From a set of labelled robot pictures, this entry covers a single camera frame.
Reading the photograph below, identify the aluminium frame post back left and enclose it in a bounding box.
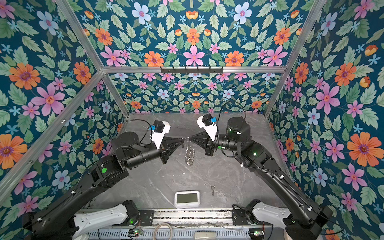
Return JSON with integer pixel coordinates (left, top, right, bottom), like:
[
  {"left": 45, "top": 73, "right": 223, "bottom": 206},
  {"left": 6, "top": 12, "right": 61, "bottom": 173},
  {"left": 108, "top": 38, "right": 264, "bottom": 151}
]
[{"left": 56, "top": 1, "right": 129, "bottom": 118}]

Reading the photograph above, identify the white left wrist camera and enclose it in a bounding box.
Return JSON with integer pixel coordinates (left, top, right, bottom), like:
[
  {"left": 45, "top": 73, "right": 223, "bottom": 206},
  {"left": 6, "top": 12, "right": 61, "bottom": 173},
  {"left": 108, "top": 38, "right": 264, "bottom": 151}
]
[{"left": 150, "top": 120, "right": 171, "bottom": 150}]

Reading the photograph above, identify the aluminium frame post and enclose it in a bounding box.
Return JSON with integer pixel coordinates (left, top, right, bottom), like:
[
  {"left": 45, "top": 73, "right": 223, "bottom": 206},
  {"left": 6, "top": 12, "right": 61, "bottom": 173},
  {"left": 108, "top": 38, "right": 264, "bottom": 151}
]
[
  {"left": 264, "top": 0, "right": 327, "bottom": 119},
  {"left": 56, "top": 1, "right": 129, "bottom": 118}
]

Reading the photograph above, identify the white digital timer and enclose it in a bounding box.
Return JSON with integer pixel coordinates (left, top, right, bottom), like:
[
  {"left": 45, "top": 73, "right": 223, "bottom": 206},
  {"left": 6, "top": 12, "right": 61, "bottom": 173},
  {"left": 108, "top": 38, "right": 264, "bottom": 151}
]
[{"left": 174, "top": 190, "right": 201, "bottom": 209}]

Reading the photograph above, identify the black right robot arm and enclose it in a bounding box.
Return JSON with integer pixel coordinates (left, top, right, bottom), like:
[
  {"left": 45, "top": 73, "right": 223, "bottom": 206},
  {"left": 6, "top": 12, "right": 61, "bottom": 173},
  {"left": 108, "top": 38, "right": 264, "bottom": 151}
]
[{"left": 189, "top": 114, "right": 332, "bottom": 240}]

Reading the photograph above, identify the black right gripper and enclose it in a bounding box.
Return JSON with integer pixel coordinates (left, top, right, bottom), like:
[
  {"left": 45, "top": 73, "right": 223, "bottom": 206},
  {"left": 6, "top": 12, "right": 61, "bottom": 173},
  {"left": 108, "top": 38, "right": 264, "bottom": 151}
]
[{"left": 190, "top": 130, "right": 243, "bottom": 157}]

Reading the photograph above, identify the aluminium frame post back right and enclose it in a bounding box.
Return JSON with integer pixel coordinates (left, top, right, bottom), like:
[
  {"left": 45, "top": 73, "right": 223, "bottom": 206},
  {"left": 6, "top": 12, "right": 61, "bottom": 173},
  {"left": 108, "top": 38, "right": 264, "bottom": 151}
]
[{"left": 264, "top": 0, "right": 327, "bottom": 119}]

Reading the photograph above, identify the black hook rail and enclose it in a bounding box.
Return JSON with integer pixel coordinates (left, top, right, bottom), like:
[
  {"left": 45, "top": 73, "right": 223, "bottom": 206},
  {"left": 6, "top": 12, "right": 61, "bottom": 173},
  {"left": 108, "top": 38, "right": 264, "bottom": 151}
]
[{"left": 160, "top": 67, "right": 224, "bottom": 74}]

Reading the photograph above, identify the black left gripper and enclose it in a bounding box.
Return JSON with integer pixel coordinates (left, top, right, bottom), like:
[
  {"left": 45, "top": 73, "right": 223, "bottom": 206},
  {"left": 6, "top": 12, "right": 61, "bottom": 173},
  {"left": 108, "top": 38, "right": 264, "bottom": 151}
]
[{"left": 125, "top": 133, "right": 187, "bottom": 168}]

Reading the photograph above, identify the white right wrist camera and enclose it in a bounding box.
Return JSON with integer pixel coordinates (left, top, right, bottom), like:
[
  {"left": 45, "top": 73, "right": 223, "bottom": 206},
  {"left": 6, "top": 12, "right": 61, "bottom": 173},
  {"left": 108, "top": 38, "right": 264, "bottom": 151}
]
[{"left": 197, "top": 114, "right": 218, "bottom": 141}]

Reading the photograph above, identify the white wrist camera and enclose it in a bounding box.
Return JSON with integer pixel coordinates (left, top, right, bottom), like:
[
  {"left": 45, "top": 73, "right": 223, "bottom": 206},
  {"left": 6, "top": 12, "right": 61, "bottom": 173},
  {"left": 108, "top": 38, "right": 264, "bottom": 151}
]
[
  {"left": 197, "top": 114, "right": 218, "bottom": 141},
  {"left": 150, "top": 120, "right": 171, "bottom": 150}
]

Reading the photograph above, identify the steel key holder plate with rings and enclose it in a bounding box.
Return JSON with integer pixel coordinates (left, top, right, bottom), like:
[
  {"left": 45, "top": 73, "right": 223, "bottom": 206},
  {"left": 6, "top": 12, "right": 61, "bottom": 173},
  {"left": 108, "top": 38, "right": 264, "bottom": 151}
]
[{"left": 185, "top": 139, "right": 195, "bottom": 166}]

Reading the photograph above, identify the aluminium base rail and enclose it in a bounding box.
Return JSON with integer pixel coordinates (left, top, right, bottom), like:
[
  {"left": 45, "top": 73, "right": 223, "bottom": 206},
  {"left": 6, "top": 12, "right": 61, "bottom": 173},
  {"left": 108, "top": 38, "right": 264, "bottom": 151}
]
[{"left": 74, "top": 207, "right": 295, "bottom": 229}]

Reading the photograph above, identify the coiled white cable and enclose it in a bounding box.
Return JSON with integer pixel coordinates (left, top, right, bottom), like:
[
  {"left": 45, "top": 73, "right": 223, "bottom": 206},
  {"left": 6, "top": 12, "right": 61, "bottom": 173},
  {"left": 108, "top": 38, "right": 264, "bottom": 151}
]
[{"left": 152, "top": 222, "right": 174, "bottom": 240}]

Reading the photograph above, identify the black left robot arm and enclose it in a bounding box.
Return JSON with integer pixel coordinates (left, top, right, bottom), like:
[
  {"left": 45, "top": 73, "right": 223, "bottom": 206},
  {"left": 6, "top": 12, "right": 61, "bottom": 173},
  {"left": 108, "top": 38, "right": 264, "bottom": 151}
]
[{"left": 22, "top": 132, "right": 184, "bottom": 240}]

